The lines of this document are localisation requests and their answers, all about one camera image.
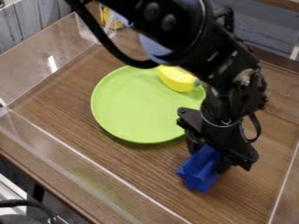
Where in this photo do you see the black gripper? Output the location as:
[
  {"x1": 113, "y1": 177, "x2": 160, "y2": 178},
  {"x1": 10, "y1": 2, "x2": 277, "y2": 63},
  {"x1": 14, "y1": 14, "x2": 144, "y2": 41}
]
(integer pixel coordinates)
[{"x1": 176, "y1": 95, "x2": 268, "y2": 174}]

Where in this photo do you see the blue plastic block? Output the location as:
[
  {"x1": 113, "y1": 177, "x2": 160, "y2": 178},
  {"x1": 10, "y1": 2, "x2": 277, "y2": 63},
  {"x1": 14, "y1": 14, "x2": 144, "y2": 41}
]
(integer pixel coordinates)
[{"x1": 176, "y1": 144, "x2": 220, "y2": 193}]

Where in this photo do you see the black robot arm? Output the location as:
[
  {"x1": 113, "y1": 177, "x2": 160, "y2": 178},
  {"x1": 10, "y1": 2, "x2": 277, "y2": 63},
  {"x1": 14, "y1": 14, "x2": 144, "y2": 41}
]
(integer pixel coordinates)
[{"x1": 65, "y1": 0, "x2": 268, "y2": 174}]

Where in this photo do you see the green plate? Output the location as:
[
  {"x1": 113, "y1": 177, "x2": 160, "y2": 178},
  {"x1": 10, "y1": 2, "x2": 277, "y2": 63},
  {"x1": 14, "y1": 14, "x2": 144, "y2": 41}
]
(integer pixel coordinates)
[{"x1": 89, "y1": 66, "x2": 205, "y2": 144}]

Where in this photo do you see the yellow toy banana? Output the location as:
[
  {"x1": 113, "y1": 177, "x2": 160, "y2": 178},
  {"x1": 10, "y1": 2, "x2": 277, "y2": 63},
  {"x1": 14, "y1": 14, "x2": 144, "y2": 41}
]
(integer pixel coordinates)
[{"x1": 156, "y1": 66, "x2": 201, "y2": 93}]

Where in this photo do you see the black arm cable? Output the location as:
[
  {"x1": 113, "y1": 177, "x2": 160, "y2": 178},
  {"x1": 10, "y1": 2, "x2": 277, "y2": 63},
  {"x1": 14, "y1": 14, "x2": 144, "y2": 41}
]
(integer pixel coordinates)
[{"x1": 65, "y1": 0, "x2": 161, "y2": 70}]

